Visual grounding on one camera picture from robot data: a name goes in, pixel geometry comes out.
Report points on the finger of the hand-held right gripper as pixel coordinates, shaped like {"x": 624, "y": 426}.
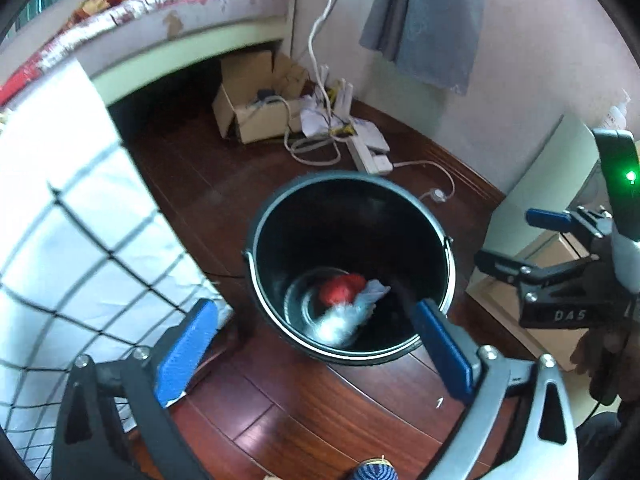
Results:
{"x": 510, "y": 266}
{"x": 550, "y": 218}

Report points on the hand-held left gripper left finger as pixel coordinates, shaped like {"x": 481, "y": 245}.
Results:
{"x": 186, "y": 352}

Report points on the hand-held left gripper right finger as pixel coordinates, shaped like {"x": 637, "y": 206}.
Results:
{"x": 444, "y": 355}

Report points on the white tissue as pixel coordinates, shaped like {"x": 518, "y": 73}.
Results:
{"x": 345, "y": 317}

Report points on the red wrapper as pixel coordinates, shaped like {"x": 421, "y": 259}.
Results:
{"x": 341, "y": 289}

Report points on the black bucket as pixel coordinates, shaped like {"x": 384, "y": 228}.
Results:
{"x": 350, "y": 220}

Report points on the person's right hand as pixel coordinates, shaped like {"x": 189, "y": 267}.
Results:
{"x": 602, "y": 360}

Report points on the pale bedside cabinet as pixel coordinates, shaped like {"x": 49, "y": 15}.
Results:
{"x": 545, "y": 180}

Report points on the white plastic bottle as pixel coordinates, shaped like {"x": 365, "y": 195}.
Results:
{"x": 616, "y": 115}

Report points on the blue knitted shoe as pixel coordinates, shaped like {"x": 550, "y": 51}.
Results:
{"x": 374, "y": 470}

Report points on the checkered tablecloth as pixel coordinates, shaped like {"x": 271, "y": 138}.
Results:
{"x": 75, "y": 240}

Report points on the white power strip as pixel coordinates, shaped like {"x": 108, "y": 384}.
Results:
{"x": 371, "y": 157}

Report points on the grey curtain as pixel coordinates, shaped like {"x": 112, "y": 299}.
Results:
{"x": 425, "y": 15}

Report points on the cardboard box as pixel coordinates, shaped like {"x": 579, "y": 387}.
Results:
{"x": 260, "y": 120}

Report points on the black adapter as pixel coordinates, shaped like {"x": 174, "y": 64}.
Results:
{"x": 265, "y": 95}

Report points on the grey mattress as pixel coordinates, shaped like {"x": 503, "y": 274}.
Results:
{"x": 215, "y": 15}

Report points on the cream bed frame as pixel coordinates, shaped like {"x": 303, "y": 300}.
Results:
{"x": 210, "y": 45}

